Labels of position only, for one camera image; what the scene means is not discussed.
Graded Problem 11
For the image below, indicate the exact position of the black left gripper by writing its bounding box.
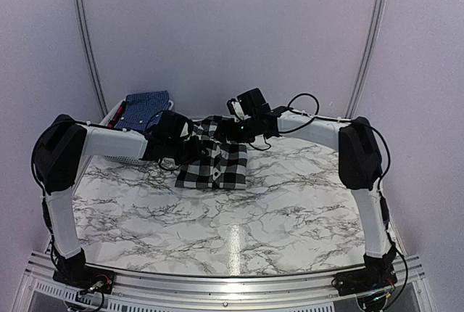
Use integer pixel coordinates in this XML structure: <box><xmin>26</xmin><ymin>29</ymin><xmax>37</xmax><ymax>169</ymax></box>
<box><xmin>165</xmin><ymin>134</ymin><xmax>208</xmax><ymax>165</ymax></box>

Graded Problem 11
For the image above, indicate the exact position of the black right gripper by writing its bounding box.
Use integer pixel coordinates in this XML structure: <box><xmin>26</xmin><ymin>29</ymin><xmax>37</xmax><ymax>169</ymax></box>
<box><xmin>214</xmin><ymin>116</ymin><xmax>259</xmax><ymax>143</ymax></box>

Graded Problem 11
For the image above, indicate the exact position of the black white checked shirt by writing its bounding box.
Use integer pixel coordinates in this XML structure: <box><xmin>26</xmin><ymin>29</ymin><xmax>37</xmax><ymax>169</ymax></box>
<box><xmin>175</xmin><ymin>115</ymin><xmax>248</xmax><ymax>189</ymax></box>

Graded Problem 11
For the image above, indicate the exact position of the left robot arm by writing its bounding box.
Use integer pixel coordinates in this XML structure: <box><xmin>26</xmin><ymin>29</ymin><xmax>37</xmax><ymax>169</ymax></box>
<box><xmin>30</xmin><ymin>110</ymin><xmax>206</xmax><ymax>287</ymax></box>

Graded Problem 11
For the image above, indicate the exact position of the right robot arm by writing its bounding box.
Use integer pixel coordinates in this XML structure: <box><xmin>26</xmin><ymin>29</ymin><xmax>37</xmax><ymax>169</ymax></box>
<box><xmin>217</xmin><ymin>89</ymin><xmax>398</xmax><ymax>292</ymax></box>

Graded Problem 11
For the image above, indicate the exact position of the blue gingham shirt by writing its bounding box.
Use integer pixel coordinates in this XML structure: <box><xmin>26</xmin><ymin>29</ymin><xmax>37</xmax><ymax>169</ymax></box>
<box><xmin>115</xmin><ymin>91</ymin><xmax>170</xmax><ymax>131</ymax></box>

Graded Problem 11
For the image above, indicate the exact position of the red black plaid shirt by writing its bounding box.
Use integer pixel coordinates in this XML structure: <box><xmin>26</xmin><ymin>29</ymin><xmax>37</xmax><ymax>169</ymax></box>
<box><xmin>107</xmin><ymin>100</ymin><xmax>126</xmax><ymax>128</ymax></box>

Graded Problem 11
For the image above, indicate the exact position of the white plastic basket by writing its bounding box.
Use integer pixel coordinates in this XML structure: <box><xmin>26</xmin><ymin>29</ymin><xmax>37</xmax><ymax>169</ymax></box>
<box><xmin>97</xmin><ymin>97</ymin><xmax>175</xmax><ymax>166</ymax></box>

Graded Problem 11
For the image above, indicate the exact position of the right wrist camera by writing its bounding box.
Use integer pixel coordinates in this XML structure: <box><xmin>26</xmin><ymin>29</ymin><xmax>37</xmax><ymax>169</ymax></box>
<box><xmin>226</xmin><ymin>99</ymin><xmax>243</xmax><ymax>122</ymax></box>

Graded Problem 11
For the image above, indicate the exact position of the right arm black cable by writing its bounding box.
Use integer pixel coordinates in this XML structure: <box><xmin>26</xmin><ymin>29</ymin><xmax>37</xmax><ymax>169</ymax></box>
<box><xmin>286</xmin><ymin>92</ymin><xmax>322</xmax><ymax>124</ymax></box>

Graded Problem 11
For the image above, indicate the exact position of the aluminium front frame rail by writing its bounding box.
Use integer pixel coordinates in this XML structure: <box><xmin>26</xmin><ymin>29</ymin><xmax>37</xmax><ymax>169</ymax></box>
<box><xmin>21</xmin><ymin>250</ymin><xmax>427</xmax><ymax>312</ymax></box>

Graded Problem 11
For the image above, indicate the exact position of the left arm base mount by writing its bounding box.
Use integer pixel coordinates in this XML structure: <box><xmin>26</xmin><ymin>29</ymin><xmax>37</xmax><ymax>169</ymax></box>
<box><xmin>53</xmin><ymin>266</ymin><xmax>115</xmax><ymax>294</ymax></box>

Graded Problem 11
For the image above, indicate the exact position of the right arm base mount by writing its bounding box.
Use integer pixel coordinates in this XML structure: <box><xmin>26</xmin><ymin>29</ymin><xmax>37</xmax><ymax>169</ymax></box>
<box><xmin>331</xmin><ymin>268</ymin><xmax>397</xmax><ymax>296</ymax></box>

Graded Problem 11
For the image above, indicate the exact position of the left aluminium corner post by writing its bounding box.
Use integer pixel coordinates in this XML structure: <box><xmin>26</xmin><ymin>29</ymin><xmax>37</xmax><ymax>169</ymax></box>
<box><xmin>74</xmin><ymin>0</ymin><xmax>108</xmax><ymax>117</ymax></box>

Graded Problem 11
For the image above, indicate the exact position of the aluminium corner post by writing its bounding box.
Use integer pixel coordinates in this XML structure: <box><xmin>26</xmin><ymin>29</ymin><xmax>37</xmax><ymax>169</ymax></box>
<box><xmin>74</xmin><ymin>0</ymin><xmax>108</xmax><ymax>117</ymax></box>
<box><xmin>344</xmin><ymin>0</ymin><xmax>386</xmax><ymax>118</ymax></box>

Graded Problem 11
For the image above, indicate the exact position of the right aluminium corner post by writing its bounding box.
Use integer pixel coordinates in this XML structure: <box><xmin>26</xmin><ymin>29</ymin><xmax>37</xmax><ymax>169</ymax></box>
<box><xmin>344</xmin><ymin>0</ymin><xmax>386</xmax><ymax>118</ymax></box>

